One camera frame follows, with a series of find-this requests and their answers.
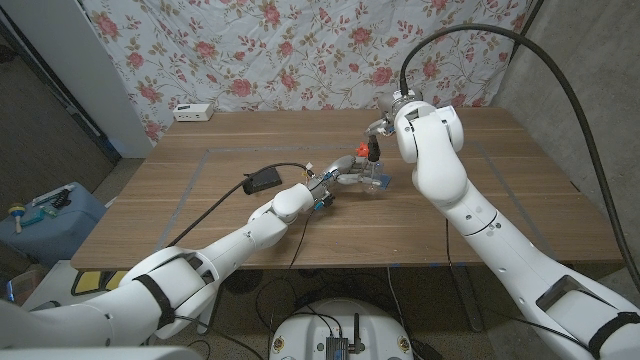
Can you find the yellow black floor mat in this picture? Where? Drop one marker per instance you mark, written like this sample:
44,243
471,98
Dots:
90,282

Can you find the white wall panel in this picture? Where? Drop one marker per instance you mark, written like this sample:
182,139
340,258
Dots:
90,75

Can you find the grey tape outline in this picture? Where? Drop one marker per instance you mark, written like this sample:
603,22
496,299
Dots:
250,148

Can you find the black clip tool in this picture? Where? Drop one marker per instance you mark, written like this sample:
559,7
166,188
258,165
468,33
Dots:
61,198

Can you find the orange spiky stress ball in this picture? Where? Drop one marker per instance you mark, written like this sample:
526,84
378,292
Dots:
362,149

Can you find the clear spray bottle black cap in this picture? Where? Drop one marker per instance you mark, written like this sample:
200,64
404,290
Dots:
373,150

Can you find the white flat tool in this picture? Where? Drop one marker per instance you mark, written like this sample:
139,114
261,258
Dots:
52,195

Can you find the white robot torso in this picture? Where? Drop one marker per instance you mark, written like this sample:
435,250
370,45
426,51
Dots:
340,325

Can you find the floral backdrop cloth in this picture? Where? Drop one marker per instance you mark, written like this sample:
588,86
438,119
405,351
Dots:
300,50

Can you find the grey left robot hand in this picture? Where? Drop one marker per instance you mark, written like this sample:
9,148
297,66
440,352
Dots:
340,164

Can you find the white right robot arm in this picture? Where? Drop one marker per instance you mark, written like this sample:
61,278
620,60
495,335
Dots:
500,250

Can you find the blue storage case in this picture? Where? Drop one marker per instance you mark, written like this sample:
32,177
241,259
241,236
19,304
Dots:
55,235

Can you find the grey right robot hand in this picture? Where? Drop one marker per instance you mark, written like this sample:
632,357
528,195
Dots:
392,102

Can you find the grey table leg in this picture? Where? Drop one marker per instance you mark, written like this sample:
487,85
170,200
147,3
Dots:
470,305

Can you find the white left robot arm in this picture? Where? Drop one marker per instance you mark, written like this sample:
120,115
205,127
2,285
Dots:
225,250

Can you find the white power strip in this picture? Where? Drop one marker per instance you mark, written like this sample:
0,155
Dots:
193,112

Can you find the yellow blue toy maraca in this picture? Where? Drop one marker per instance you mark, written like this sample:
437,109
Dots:
17,212

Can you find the teal hand tool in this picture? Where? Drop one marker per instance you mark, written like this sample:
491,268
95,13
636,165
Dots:
35,218

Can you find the black card holder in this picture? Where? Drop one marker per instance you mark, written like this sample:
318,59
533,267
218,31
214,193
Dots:
262,181

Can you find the black round fan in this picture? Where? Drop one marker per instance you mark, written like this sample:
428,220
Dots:
245,280

